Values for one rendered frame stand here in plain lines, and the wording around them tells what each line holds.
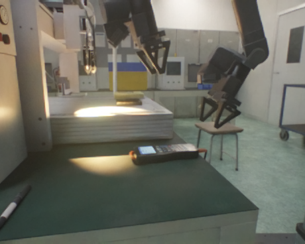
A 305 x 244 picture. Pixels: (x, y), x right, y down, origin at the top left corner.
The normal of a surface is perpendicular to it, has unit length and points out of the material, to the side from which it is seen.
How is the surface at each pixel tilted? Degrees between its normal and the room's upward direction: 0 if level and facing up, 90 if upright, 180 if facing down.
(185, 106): 90
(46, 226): 0
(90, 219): 0
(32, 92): 90
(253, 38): 112
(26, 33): 90
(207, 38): 90
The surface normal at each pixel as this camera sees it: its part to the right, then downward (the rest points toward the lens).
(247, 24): -0.33, 0.43
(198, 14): 0.18, 0.21
